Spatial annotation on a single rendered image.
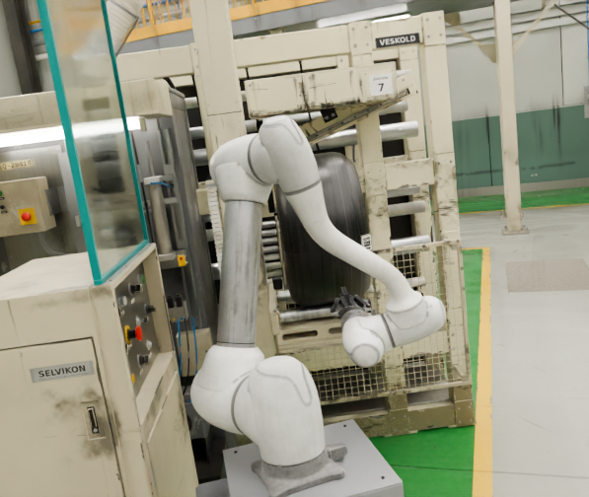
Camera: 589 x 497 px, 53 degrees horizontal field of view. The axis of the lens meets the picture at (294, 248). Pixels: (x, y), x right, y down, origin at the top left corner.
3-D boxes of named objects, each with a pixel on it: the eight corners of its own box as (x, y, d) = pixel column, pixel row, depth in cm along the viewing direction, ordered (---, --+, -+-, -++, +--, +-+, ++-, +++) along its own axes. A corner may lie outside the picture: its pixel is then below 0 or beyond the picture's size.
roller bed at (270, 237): (242, 291, 260) (232, 225, 254) (244, 283, 274) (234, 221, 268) (286, 285, 260) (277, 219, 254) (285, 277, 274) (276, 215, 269)
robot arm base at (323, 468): (363, 471, 134) (359, 448, 133) (271, 502, 127) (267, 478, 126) (331, 442, 151) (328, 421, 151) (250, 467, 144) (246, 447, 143)
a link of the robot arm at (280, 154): (331, 172, 148) (294, 177, 157) (307, 103, 142) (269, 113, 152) (301, 193, 140) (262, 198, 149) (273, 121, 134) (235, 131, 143)
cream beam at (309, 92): (249, 118, 232) (244, 80, 230) (251, 120, 257) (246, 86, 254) (400, 99, 233) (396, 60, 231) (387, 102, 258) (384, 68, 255)
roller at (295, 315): (276, 318, 213) (275, 309, 216) (278, 325, 216) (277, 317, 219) (371, 305, 213) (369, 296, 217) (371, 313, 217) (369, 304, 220)
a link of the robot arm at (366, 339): (346, 352, 171) (389, 336, 170) (355, 380, 156) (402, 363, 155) (334, 320, 167) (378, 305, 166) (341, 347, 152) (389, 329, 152)
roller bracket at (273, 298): (272, 336, 211) (268, 310, 209) (271, 305, 250) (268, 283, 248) (281, 334, 211) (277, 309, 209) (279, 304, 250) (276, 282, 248)
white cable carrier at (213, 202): (224, 306, 221) (204, 180, 212) (225, 302, 226) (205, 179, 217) (236, 305, 221) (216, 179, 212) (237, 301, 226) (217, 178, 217)
